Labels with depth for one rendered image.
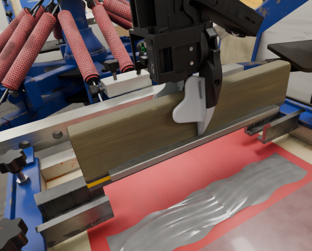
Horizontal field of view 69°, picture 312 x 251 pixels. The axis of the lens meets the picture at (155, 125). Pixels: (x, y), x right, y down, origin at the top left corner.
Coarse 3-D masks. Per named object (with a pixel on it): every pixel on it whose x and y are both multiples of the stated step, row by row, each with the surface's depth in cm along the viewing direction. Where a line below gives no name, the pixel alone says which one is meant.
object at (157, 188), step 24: (168, 168) 46; (120, 192) 42; (144, 192) 42; (168, 192) 41; (192, 192) 40; (120, 216) 38; (144, 216) 37; (96, 240) 35; (216, 240) 32; (240, 240) 32
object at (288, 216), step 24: (216, 144) 51; (240, 144) 50; (264, 144) 49; (192, 168) 45; (216, 168) 45; (240, 168) 44; (288, 192) 38; (240, 216) 35; (264, 216) 35; (288, 216) 34; (264, 240) 32; (288, 240) 31
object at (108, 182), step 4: (268, 116) 42; (260, 120) 41; (240, 128) 40; (220, 136) 38; (212, 140) 38; (192, 148) 36; (184, 152) 36; (172, 156) 35; (164, 160) 35; (144, 168) 34; (136, 172) 33; (124, 176) 33; (108, 180) 32; (116, 180) 32; (100, 184) 31; (104, 184) 32; (108, 184) 32; (88, 188) 31; (92, 188) 31; (96, 188) 31
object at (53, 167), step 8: (304, 128) 47; (296, 136) 50; (304, 136) 48; (64, 152) 49; (72, 152) 49; (40, 160) 48; (48, 160) 47; (56, 160) 47; (64, 160) 47; (72, 160) 47; (40, 168) 45; (48, 168) 46; (56, 168) 47; (64, 168) 47; (72, 168) 48; (80, 168) 49; (40, 176) 44; (48, 176) 46; (56, 176) 47; (48, 248) 31
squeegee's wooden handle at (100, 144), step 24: (240, 72) 36; (264, 72) 35; (288, 72) 37; (168, 96) 31; (240, 96) 35; (264, 96) 37; (96, 120) 28; (120, 120) 28; (144, 120) 29; (168, 120) 31; (216, 120) 35; (72, 144) 26; (96, 144) 27; (120, 144) 29; (144, 144) 30; (168, 144) 32; (96, 168) 29
